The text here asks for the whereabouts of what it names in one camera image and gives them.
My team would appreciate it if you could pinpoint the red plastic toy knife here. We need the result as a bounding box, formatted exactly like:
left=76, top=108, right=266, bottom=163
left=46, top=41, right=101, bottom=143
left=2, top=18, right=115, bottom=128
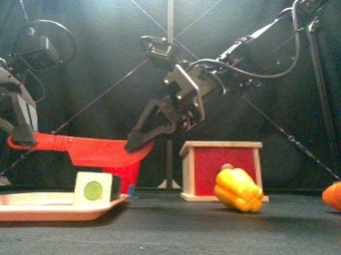
left=6, top=131, right=157, bottom=168

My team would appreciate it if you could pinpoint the green toy sushi roll piece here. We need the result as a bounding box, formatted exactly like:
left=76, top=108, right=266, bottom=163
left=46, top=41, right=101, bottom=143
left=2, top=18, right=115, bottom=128
left=72, top=171, right=123, bottom=207

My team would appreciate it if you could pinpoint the blue tape piece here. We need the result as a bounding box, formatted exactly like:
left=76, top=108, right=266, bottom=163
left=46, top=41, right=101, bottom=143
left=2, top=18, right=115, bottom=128
left=127, top=184, right=141, bottom=199

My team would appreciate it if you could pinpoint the wooden box with red panels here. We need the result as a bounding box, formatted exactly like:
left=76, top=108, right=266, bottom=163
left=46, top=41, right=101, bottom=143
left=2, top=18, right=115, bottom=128
left=178, top=140, right=270, bottom=203

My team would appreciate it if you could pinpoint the pink plastic tray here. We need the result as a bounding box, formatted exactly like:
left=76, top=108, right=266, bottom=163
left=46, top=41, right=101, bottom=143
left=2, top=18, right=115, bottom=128
left=0, top=191, right=131, bottom=222

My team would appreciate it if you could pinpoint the yellow toy bell pepper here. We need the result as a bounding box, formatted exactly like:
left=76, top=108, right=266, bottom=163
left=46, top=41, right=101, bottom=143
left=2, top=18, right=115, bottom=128
left=213, top=162, right=265, bottom=213

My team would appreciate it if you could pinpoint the orange toy fruit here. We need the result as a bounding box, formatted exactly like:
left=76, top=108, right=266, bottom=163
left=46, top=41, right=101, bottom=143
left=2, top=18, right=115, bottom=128
left=321, top=180, right=341, bottom=213

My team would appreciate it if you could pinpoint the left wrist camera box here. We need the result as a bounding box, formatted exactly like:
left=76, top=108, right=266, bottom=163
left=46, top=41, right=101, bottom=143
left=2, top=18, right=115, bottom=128
left=15, top=33, right=62, bottom=73

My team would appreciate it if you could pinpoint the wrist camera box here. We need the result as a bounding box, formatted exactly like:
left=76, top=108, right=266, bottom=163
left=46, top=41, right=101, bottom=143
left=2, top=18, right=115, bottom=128
left=15, top=33, right=62, bottom=73
left=141, top=34, right=178, bottom=73

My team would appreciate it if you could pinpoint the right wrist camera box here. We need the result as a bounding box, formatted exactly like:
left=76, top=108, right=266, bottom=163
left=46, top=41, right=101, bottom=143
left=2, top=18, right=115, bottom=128
left=141, top=34, right=178, bottom=73

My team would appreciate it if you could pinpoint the thin diagonal brace wire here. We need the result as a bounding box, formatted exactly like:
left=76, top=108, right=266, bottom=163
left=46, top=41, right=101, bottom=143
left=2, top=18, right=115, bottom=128
left=129, top=0, right=341, bottom=182
left=0, top=0, right=225, bottom=176

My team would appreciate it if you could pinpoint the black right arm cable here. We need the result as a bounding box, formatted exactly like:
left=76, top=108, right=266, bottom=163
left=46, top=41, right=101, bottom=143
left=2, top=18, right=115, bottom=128
left=189, top=0, right=304, bottom=81

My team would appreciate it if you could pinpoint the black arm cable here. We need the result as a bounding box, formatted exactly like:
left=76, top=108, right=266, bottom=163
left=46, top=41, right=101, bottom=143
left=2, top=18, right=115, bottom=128
left=12, top=19, right=78, bottom=64
left=189, top=0, right=304, bottom=81

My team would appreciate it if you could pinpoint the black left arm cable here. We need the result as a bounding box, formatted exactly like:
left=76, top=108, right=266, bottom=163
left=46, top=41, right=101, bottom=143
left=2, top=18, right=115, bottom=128
left=12, top=19, right=78, bottom=64

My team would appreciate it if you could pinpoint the metal vertical frame pole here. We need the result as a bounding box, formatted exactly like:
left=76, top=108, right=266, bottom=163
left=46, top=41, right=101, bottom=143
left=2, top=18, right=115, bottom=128
left=158, top=0, right=183, bottom=191

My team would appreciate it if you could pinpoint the black vertical frame post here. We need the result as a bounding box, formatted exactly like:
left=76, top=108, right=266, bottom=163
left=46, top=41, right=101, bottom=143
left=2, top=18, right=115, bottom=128
left=305, top=18, right=339, bottom=175

